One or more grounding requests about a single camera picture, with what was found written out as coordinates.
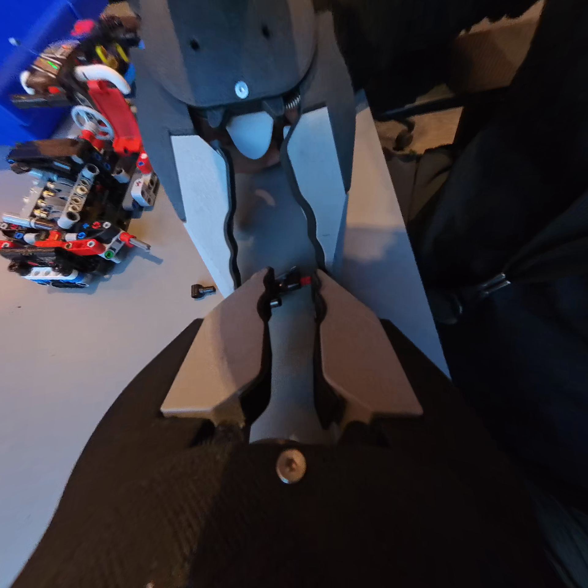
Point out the person's dark clothing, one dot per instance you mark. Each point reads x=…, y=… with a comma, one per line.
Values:
x=505, y=275

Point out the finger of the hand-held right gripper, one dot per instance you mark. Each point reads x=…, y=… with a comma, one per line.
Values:
x=202, y=193
x=321, y=174

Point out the partly built toy car model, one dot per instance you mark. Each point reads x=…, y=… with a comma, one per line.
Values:
x=69, y=197

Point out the blue plastic bin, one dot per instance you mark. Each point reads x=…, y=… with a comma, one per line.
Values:
x=27, y=36

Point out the small black toy pin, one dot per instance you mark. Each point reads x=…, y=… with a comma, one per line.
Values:
x=203, y=290

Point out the black chair base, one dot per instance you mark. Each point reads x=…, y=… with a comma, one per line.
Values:
x=405, y=138

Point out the small black red brick assembly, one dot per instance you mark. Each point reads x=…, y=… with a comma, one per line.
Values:
x=287, y=282

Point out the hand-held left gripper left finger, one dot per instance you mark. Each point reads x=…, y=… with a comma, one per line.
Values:
x=220, y=363

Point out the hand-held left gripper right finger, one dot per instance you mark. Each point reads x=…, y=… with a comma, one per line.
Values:
x=367, y=367

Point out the grey desk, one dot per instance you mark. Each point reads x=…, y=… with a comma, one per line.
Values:
x=92, y=367

